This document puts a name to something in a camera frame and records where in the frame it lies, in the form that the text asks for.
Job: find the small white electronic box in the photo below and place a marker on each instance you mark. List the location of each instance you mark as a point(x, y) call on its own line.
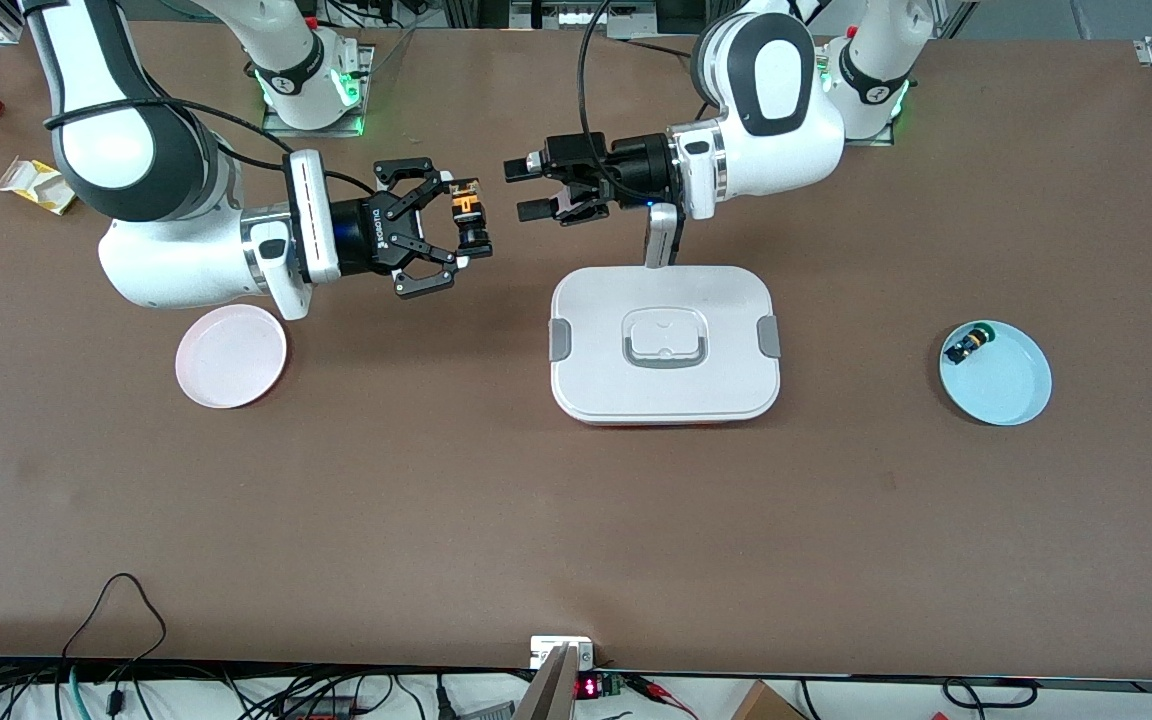
point(546, 648)

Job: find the gray metal bar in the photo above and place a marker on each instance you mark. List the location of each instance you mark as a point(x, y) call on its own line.
point(551, 690)

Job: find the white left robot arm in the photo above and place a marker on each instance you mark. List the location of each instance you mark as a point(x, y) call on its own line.
point(796, 160)

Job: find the black module red display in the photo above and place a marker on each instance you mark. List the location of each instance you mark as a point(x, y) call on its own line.
point(588, 687)

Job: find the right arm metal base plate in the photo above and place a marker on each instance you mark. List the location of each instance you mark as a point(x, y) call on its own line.
point(311, 131)

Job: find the light blue round plate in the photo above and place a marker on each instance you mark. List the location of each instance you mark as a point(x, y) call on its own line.
point(1006, 385)

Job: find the small black yellow part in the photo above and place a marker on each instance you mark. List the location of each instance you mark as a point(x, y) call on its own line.
point(966, 347)

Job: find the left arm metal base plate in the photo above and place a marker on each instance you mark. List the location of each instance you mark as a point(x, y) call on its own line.
point(871, 141)

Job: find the white power strip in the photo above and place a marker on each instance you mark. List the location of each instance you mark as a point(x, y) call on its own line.
point(586, 17)

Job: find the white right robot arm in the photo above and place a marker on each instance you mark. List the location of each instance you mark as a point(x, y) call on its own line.
point(166, 265)

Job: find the yellow and white carton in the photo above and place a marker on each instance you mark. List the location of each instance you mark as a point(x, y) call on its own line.
point(31, 180)

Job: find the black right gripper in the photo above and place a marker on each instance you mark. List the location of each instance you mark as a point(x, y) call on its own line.
point(364, 238)

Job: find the orange and black switch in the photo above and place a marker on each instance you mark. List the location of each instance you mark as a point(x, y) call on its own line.
point(466, 205)

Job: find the pink round plate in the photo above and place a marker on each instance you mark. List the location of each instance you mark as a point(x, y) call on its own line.
point(231, 355)

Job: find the white lidded lunch box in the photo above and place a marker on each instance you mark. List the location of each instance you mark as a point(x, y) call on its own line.
point(596, 380)

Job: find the brown cardboard box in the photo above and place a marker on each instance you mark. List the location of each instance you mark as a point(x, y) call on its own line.
point(761, 705)

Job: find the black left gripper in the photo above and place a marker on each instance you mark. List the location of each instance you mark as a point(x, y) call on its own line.
point(639, 172)

